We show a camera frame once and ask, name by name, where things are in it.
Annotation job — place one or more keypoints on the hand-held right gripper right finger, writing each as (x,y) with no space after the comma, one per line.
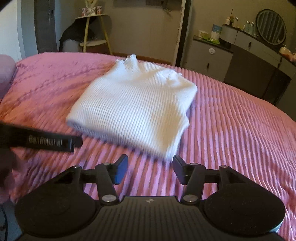
(178,169)

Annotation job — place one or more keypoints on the dark wooden door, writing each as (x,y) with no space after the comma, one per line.
(45,25)

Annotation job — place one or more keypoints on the pale blue canister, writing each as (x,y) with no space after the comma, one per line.
(216,32)

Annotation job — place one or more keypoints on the cream tissue holder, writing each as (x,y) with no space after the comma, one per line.
(284,49)

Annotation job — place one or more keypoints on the black clothes pile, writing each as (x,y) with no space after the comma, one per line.
(69,34)

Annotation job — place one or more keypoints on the cream flower bouquet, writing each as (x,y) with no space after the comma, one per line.
(90,7)

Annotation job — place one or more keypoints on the reed diffuser bottle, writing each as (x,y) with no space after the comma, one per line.
(228,20)

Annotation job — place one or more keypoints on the round wooden side table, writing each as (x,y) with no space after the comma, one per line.
(97,41)

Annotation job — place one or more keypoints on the pink plush toy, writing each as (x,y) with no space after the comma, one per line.
(291,56)

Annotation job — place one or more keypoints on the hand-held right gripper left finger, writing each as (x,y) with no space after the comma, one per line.
(121,170)

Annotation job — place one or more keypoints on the white tower fan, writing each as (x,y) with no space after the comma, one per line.
(183,34)

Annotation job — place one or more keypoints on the pink striped blanket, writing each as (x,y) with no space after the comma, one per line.
(231,143)

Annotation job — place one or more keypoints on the green leafy item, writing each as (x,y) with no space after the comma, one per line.
(211,40)

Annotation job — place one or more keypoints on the white ribbed knit sweater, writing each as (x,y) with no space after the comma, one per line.
(134,109)

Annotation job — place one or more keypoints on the round black-framed mirror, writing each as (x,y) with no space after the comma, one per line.
(271,27)

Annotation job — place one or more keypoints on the grey nightstand cabinet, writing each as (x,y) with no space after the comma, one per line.
(208,60)

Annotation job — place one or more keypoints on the pink gift box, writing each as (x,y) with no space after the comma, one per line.
(99,9)

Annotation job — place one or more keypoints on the grey vanity dresser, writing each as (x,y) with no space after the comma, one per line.
(254,64)

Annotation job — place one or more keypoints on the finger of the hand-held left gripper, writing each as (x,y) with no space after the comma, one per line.
(46,139)

